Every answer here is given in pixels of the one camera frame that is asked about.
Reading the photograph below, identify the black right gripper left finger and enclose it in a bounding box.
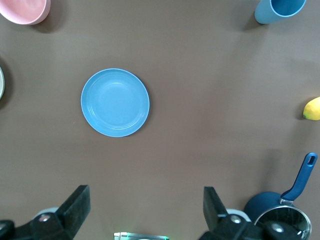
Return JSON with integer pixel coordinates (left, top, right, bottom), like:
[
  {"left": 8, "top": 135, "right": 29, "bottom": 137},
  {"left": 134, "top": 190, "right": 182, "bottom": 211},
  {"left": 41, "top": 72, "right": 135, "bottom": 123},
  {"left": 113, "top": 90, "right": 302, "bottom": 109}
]
[{"left": 29, "top": 184, "right": 91, "bottom": 240}]

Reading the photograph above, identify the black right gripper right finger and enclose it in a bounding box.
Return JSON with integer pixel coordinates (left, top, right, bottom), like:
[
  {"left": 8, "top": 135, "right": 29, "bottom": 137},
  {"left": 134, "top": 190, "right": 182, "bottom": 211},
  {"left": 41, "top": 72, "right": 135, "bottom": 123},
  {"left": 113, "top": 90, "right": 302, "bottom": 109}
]
[{"left": 199, "top": 186, "right": 268, "bottom": 240}]

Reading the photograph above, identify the blue plate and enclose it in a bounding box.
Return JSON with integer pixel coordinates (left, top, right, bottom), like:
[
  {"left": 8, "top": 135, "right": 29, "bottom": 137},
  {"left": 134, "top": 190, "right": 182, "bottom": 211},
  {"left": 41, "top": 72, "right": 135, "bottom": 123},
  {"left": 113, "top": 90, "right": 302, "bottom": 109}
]
[{"left": 80, "top": 68, "right": 151, "bottom": 138}]

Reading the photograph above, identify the dark blue saucepan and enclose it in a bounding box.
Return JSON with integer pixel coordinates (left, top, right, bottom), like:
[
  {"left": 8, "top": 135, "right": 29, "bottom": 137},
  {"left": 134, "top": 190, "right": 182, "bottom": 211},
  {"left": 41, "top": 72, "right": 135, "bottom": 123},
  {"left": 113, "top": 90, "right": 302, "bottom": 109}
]
[{"left": 243, "top": 152, "right": 319, "bottom": 240}]

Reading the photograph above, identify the glass lid with blue knob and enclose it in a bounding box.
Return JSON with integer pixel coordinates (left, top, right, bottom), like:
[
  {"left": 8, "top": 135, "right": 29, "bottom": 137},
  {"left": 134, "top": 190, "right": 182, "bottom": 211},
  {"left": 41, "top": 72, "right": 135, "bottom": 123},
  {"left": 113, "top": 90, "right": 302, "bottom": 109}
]
[{"left": 253, "top": 204, "right": 312, "bottom": 240}]

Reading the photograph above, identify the beige plate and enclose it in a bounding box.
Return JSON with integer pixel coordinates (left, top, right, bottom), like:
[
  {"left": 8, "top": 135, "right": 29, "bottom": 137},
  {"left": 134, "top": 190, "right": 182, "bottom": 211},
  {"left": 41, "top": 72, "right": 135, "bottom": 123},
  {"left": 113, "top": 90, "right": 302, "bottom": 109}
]
[{"left": 0, "top": 65, "right": 6, "bottom": 100}]

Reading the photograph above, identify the yellow lemon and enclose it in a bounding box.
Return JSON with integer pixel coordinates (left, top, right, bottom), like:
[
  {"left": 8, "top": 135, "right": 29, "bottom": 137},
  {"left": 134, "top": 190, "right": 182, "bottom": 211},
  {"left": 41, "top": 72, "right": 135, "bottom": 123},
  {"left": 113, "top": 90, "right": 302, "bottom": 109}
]
[{"left": 302, "top": 96, "right": 320, "bottom": 121}]

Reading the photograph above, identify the pink bowl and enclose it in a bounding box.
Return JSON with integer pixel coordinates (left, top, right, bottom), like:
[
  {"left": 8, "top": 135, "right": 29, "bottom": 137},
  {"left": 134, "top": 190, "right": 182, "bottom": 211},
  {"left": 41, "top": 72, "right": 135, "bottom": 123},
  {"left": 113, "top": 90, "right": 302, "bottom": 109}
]
[{"left": 0, "top": 0, "right": 51, "bottom": 26}]

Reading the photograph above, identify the blue cup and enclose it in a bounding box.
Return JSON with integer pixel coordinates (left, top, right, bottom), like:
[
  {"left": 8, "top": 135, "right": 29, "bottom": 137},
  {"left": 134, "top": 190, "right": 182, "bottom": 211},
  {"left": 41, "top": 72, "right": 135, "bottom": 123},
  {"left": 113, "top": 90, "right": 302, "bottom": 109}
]
[{"left": 254, "top": 0, "right": 307, "bottom": 25}]

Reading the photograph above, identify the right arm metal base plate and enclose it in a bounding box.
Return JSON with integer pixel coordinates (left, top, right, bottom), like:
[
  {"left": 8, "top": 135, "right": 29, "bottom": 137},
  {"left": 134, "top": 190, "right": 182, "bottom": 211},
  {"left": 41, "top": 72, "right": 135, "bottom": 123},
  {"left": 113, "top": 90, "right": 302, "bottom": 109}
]
[{"left": 113, "top": 231, "right": 170, "bottom": 240}]

